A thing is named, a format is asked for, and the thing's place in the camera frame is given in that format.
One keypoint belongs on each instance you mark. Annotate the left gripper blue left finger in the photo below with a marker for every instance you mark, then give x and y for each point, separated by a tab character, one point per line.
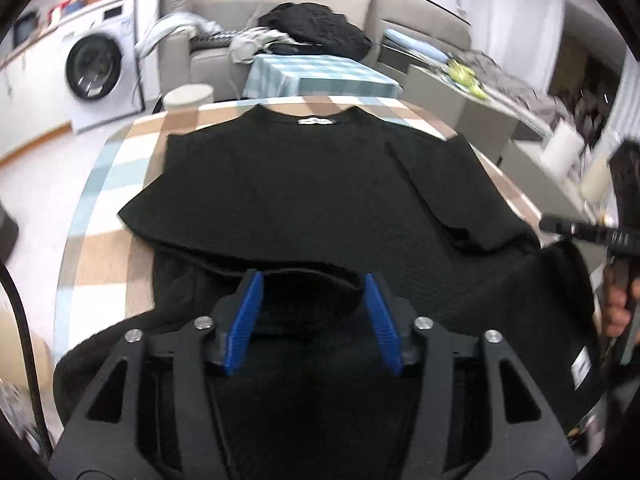
234	318

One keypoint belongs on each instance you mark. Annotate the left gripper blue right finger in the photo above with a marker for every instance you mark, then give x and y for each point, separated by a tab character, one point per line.
392	320

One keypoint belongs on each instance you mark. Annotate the black knit sweater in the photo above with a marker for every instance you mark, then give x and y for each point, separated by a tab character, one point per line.
503	322

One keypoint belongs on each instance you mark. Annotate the light grey clothes pile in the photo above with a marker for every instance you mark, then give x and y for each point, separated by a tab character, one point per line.
245	45

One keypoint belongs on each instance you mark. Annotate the person right hand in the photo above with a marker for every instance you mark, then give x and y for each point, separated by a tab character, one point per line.
615	316

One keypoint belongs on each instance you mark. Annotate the brown blue checkered tablecloth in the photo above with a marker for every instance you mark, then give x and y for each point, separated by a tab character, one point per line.
106	276

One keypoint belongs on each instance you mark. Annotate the beige cabinet box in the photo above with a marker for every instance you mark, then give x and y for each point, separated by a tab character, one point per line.
486	124

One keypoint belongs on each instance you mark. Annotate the grey crumpled blanket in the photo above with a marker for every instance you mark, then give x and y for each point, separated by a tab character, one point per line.
549	109

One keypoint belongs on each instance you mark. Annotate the round white stool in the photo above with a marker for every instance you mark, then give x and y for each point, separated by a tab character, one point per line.
188	95

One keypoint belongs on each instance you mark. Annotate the green toy figure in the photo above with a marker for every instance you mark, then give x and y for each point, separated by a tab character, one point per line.
466	78

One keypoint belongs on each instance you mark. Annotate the teal checkered small table cloth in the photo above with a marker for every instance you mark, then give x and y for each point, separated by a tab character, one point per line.
277	76

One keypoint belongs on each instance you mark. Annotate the light blue pillow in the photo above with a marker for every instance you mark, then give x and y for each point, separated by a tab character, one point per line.
416	46

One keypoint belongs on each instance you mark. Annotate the black padded jacket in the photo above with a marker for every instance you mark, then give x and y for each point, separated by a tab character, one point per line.
316	24

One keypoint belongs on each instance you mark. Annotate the white front-load washing machine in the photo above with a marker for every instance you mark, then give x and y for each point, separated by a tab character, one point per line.
100	66

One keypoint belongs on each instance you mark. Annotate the grey sofa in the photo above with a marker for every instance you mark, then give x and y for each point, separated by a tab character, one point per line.
191	56

